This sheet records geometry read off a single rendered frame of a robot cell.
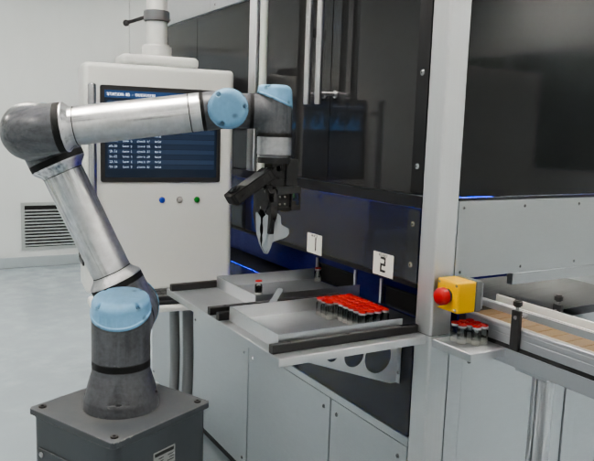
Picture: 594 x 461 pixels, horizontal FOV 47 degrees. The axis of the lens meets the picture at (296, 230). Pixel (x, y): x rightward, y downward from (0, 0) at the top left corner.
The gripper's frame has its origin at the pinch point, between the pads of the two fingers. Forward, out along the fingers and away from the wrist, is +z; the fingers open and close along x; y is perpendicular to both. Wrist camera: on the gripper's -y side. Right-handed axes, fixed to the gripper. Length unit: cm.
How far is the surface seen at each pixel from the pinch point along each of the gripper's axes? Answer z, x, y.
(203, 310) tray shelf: 21.7, 31.1, -1.6
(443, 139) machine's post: -24.8, -11.9, 39.2
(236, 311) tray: 18.3, 15.6, 0.9
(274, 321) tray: 21.5, 14.0, 10.4
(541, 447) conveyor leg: 43, -33, 55
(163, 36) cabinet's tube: -56, 95, 8
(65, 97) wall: -50, 545, 60
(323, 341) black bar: 20.5, -8.0, 11.5
